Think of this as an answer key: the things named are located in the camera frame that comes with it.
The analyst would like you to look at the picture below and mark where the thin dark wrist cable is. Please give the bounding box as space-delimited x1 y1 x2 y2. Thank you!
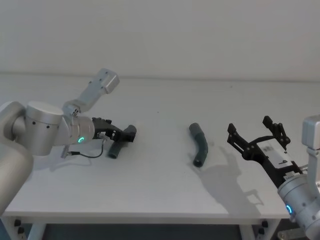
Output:
60 138 107 160

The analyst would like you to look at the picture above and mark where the dark green bent hose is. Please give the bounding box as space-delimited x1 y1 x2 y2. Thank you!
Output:
188 122 209 168
107 124 138 160

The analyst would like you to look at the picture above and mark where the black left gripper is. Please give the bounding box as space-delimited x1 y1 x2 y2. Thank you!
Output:
91 116 137 144

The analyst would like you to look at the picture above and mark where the white metal table frame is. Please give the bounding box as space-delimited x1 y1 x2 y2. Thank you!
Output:
0 215 282 240

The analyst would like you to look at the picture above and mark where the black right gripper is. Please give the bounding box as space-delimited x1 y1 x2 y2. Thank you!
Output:
226 115 305 189

